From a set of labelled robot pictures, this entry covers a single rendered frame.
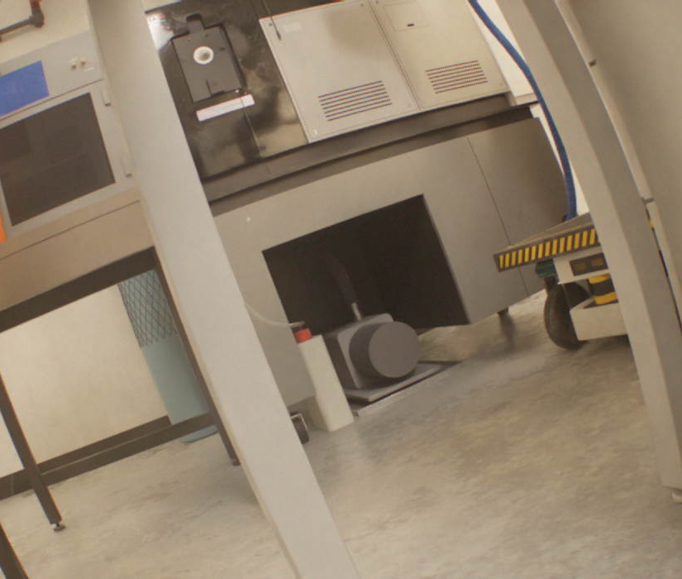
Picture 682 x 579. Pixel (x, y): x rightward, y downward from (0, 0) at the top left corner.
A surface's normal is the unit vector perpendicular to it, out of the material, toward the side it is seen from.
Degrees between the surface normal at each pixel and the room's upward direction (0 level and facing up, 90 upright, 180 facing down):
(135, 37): 90
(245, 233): 90
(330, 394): 90
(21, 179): 90
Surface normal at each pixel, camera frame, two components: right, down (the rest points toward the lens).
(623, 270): -0.89, 0.35
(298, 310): 0.27, -0.07
